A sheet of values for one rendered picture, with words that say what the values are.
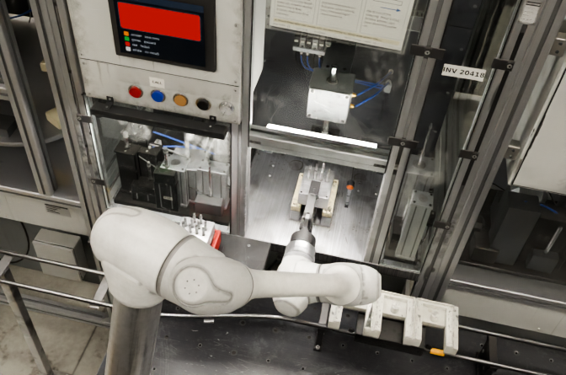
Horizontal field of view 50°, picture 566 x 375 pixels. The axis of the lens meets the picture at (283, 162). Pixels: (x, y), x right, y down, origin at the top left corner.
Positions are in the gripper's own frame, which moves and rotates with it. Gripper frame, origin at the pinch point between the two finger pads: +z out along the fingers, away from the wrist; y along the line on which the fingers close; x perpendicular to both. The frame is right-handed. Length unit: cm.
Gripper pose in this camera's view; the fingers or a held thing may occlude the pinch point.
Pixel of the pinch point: (313, 197)
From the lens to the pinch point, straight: 190.8
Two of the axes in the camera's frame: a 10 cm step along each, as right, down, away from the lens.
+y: 0.6, -7.1, -7.1
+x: -9.8, -1.9, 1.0
